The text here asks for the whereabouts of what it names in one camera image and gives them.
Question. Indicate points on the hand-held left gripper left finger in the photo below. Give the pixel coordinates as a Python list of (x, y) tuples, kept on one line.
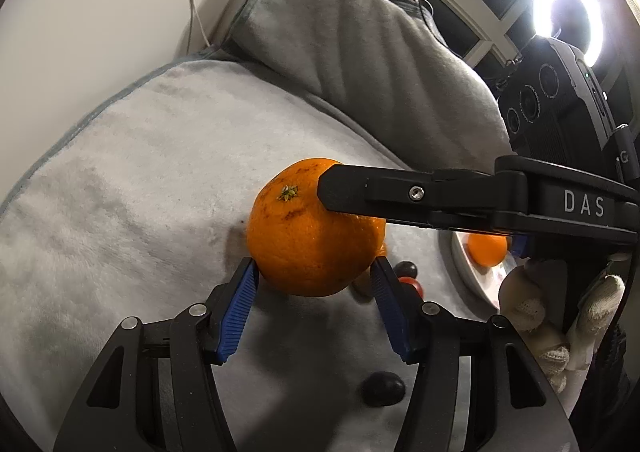
[(235, 317)]

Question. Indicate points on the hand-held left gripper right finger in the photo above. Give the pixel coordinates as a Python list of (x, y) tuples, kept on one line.
[(392, 317)]

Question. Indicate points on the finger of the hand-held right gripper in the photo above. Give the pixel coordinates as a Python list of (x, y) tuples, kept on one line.
[(380, 192)]

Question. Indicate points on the red cherry tomato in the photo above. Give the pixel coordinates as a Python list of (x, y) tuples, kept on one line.
[(414, 287)]

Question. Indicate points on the dark purple grape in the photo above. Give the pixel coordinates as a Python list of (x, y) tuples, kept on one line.
[(382, 388), (405, 268)]

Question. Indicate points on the white floral plate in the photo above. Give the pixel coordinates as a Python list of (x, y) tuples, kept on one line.
[(475, 277)]

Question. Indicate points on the large orange with green stem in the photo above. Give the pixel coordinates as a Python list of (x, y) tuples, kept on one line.
[(300, 242)]

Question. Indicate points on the large smooth orange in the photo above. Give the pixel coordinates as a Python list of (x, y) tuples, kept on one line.
[(487, 252)]

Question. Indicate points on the person's right hand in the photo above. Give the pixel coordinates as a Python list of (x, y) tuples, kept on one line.
[(530, 312)]

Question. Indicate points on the light grey bed blanket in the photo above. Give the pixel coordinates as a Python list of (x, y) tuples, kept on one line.
[(125, 182)]

